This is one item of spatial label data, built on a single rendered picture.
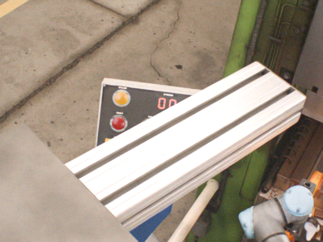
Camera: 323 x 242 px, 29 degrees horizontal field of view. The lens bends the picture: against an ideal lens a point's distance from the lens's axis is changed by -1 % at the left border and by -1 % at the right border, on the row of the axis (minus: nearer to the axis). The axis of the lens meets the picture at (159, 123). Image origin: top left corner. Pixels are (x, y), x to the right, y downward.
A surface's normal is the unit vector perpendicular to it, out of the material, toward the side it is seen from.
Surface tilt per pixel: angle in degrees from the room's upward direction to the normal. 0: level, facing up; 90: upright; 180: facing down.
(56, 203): 0
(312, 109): 90
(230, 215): 90
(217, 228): 90
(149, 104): 60
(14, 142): 0
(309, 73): 90
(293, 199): 29
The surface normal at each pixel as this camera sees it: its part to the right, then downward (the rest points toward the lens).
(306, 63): -0.49, 0.58
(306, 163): 0.10, -0.71
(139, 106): -0.01, 0.25
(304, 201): -0.15, -0.33
